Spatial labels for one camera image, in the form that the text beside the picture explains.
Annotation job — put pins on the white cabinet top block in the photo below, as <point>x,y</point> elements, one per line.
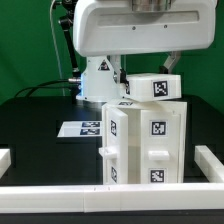
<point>153,87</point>

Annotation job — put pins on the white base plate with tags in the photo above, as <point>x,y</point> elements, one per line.
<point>80,129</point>

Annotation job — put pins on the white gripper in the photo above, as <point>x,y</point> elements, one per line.
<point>121,27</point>

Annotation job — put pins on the white cabinet body box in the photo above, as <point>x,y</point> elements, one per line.
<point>133,110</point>

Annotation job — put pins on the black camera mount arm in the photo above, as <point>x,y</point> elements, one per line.
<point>66,23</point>

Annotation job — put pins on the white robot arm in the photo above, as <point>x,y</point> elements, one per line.
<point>97,81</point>

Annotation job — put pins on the white U-shaped obstacle fence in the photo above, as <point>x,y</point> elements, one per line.
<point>126,197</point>

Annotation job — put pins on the white cabinet door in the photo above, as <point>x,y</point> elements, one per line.
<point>159,147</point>
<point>114,150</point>

